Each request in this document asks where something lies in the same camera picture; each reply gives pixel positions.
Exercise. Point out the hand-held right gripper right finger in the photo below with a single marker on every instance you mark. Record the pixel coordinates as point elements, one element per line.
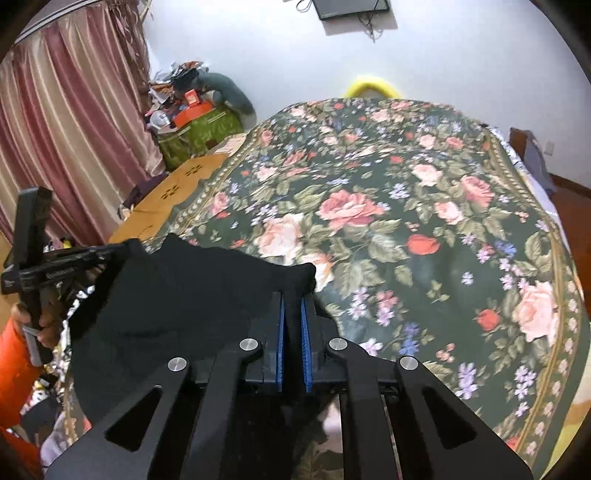
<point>306,341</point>

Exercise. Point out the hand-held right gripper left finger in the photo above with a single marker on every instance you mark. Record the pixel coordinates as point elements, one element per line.
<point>280,341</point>

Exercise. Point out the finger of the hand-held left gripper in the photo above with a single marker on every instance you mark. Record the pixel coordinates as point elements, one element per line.
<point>97,254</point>

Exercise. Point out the black garment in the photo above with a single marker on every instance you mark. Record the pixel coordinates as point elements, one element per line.
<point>184,300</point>

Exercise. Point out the person's left forearm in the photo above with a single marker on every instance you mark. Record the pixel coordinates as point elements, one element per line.
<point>16,369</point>

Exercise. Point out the person's left hand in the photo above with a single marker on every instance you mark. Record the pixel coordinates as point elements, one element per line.
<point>46,325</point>

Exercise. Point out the orange patterned bed mat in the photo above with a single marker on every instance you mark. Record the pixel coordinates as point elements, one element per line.
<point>180,184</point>

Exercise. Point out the pink striped curtain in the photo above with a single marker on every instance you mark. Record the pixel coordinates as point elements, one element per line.
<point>69,115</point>

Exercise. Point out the green patterned storage bag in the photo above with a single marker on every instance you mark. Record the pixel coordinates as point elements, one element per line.
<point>198,138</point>

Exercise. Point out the dark floral blanket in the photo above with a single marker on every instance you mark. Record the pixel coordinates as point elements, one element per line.
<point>392,207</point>

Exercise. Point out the orange box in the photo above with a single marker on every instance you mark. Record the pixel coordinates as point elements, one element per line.
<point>194,114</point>

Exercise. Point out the small red box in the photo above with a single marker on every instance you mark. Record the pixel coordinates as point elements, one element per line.
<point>192,98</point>

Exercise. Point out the yellow cushion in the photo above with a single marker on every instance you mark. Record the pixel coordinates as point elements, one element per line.
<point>371,86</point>

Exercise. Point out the white checked bed sheet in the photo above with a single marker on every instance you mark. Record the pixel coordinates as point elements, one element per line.
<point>531,184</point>

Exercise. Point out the purple cloth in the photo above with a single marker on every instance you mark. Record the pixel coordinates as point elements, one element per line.
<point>540,164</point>

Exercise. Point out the black wall screen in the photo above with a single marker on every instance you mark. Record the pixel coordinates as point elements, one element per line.
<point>351,8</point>

